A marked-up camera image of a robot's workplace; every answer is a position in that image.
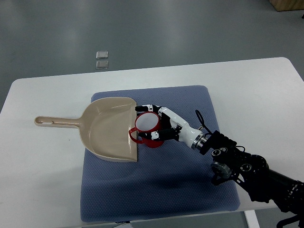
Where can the upper metal floor plate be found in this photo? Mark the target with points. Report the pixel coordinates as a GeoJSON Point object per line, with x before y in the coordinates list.
{"type": "Point", "coordinates": [101, 55]}

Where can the wooden box corner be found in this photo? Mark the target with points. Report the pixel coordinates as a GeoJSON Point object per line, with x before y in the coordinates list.
{"type": "Point", "coordinates": [287, 5]}

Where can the red plastic mug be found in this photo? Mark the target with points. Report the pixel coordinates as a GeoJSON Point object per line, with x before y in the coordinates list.
{"type": "Point", "coordinates": [146, 122]}

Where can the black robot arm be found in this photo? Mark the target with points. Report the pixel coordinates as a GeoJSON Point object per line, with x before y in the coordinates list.
{"type": "Point", "coordinates": [251, 172]}

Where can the blue textured mat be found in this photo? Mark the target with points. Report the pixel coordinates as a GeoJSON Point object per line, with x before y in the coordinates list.
{"type": "Point", "coordinates": [170, 180]}

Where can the metal floor plate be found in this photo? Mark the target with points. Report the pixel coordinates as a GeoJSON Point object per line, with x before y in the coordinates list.
{"type": "Point", "coordinates": [101, 55]}
{"type": "Point", "coordinates": [104, 64]}

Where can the lower metal floor plate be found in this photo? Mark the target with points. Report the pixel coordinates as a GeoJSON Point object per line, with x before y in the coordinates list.
{"type": "Point", "coordinates": [104, 64]}

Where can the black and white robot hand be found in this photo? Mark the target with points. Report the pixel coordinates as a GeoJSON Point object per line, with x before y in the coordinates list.
{"type": "Point", "coordinates": [173, 127]}

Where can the white table leg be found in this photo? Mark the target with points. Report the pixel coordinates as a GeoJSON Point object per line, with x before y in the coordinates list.
{"type": "Point", "coordinates": [251, 219]}

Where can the beige plastic dustpan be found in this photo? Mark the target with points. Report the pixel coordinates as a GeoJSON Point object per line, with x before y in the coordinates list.
{"type": "Point", "coordinates": [104, 128]}

